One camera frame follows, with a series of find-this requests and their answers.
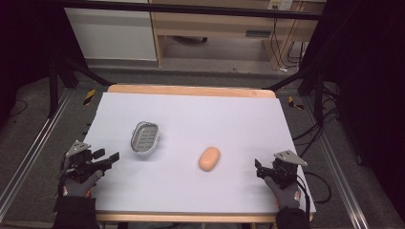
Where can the wooden desk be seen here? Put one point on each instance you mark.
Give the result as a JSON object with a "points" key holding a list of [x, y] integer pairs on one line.
{"points": [[216, 25]]}

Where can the white cabinet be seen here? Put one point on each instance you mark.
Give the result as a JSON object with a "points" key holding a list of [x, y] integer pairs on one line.
{"points": [[111, 31]]}

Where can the grey soap dish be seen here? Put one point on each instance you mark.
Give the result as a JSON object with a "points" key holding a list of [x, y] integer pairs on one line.
{"points": [[145, 137]]}

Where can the metal floor rail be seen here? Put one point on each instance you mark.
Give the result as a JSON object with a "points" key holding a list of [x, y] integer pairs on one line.
{"points": [[31, 149], [340, 178]]}

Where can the black curtain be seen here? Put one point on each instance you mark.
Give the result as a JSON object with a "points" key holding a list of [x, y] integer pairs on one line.
{"points": [[22, 47], [369, 79]]}

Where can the yellow black tape strip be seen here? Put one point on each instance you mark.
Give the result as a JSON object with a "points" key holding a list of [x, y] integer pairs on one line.
{"points": [[89, 97], [295, 103]]}

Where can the black metal crossbar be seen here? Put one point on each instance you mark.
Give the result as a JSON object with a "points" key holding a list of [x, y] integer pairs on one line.
{"points": [[191, 9]]}

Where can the white power strip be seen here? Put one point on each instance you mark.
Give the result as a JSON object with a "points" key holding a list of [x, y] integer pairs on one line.
{"points": [[280, 4]]}

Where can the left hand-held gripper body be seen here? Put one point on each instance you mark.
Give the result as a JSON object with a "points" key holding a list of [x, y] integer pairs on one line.
{"points": [[79, 159]]}

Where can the person's left hand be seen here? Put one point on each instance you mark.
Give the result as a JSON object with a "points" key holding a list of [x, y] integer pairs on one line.
{"points": [[79, 187]]}

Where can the white table mat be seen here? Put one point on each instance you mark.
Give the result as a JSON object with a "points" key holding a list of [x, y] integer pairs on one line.
{"points": [[197, 184]]}

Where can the person's right hand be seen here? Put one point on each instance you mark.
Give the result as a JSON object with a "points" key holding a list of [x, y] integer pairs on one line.
{"points": [[286, 195]]}

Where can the black metal stand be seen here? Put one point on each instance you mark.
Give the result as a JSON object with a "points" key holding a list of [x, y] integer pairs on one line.
{"points": [[318, 92], [54, 86]]}

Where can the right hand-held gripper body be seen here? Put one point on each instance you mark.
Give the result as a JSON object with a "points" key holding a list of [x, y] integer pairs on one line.
{"points": [[285, 170]]}

